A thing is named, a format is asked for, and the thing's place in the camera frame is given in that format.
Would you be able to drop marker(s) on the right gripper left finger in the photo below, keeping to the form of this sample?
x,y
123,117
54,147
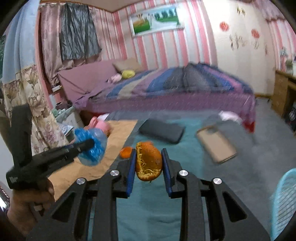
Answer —
x,y
87,209

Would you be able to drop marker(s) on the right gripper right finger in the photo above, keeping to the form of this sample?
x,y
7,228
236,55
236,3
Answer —
x,y
209,208

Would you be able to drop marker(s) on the blue plastic wrapper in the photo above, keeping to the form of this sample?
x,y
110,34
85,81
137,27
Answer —
x,y
95,154

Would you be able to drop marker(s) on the orange peel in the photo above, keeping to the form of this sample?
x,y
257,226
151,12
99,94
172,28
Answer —
x,y
149,162

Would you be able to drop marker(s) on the person's left hand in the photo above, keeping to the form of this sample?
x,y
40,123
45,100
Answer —
x,y
19,213

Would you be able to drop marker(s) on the light blue plastic basket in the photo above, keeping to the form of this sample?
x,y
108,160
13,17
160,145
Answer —
x,y
283,210

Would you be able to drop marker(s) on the striped towel cloth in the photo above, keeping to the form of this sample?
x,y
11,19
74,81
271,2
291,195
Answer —
x,y
149,214

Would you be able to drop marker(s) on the pink piggy bank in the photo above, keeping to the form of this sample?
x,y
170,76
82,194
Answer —
x,y
104,126

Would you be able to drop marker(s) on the floral curtain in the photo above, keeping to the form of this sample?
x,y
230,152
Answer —
x,y
21,84

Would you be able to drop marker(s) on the black rectangular wallet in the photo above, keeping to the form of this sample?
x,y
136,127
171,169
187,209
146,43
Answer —
x,y
167,132

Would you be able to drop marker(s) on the pink plush toy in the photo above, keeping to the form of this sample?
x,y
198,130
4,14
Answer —
x,y
115,78

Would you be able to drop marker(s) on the wooden desk with drawers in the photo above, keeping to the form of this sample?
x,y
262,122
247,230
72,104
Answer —
x,y
283,93

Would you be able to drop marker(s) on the purple bed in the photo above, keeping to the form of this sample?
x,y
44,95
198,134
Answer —
x,y
82,85

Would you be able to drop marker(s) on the yellow-green plush toy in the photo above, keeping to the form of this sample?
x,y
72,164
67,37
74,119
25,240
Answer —
x,y
127,74

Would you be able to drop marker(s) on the grey hanging cloth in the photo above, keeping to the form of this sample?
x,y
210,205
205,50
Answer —
x,y
78,38

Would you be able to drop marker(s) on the tan pillow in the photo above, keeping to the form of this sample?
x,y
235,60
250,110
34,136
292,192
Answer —
x,y
128,64

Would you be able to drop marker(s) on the striped blue purple blanket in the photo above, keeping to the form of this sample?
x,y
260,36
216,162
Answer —
x,y
192,78

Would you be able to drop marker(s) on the white wardrobe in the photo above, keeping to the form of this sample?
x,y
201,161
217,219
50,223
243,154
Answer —
x,y
243,41

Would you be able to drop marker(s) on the framed wedding photo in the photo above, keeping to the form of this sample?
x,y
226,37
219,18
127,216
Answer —
x,y
158,19

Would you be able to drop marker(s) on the pink window valance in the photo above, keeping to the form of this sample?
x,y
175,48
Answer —
x,y
269,10

